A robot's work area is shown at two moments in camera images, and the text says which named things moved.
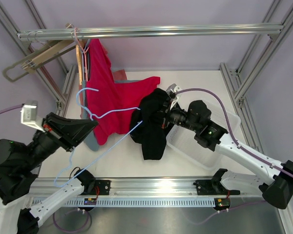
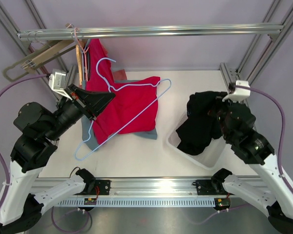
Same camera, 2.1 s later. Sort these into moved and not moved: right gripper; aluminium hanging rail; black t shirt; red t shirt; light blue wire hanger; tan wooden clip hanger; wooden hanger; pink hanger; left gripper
Moved: right gripper; light blue wire hanger; left gripper; black t shirt
Not moved: red t shirt; tan wooden clip hanger; pink hanger; wooden hanger; aluminium hanging rail
